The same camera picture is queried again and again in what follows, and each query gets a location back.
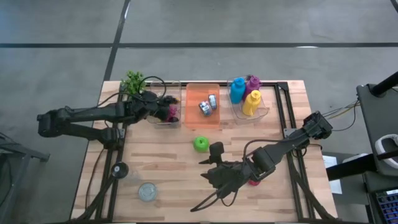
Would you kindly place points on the yellow plastic bottle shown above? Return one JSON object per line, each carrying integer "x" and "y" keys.
{"x": 251, "y": 104}

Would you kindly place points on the clear plastic bin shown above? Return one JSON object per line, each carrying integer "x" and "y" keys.
{"x": 171, "y": 88}
{"x": 262, "y": 110}

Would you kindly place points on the grey desk surface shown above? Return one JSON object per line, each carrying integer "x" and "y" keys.
{"x": 373, "y": 124}

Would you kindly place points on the orange plastic bin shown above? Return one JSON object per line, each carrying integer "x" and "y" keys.
{"x": 196, "y": 119}

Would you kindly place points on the black round knob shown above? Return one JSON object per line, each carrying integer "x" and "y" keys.
{"x": 122, "y": 173}

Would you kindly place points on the green artificial plant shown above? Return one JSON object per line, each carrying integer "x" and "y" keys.
{"x": 132, "y": 82}

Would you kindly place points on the blue plastic bottle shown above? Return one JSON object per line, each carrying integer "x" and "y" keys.
{"x": 237, "y": 90}

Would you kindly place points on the white headset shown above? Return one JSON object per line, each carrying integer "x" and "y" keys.
{"x": 377, "y": 148}

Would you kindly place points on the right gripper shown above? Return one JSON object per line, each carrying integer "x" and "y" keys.
{"x": 234, "y": 172}

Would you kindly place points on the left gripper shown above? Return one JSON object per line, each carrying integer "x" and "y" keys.
{"x": 147, "y": 105}

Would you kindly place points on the red grape bunch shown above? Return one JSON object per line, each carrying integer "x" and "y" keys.
{"x": 173, "y": 112}

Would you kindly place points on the green apple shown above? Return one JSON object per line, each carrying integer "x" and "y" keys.
{"x": 201, "y": 144}

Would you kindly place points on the grey metal cart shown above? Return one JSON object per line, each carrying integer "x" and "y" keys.
{"x": 18, "y": 152}

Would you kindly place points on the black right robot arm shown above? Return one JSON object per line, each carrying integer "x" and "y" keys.
{"x": 286, "y": 144}

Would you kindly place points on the backlit keyboard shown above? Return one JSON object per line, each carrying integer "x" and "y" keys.
{"x": 388, "y": 205}

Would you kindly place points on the black pole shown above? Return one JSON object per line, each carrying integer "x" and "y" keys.
{"x": 385, "y": 84}

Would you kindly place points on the black aluminium frame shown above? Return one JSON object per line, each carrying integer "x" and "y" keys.
{"x": 299, "y": 199}

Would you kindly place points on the tin can blue label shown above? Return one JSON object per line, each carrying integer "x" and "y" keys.
{"x": 205, "y": 108}
{"x": 212, "y": 101}

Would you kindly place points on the purple plastic bottle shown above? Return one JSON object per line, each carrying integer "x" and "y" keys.
{"x": 252, "y": 83}

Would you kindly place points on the black desk bar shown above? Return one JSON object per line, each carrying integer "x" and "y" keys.
{"x": 351, "y": 166}

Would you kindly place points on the red strawberry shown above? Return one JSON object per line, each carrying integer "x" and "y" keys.
{"x": 255, "y": 183}

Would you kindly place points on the white paper sheet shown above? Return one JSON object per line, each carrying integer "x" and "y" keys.
{"x": 330, "y": 161}

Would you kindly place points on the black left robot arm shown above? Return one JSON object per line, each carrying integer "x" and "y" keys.
{"x": 93, "y": 113}

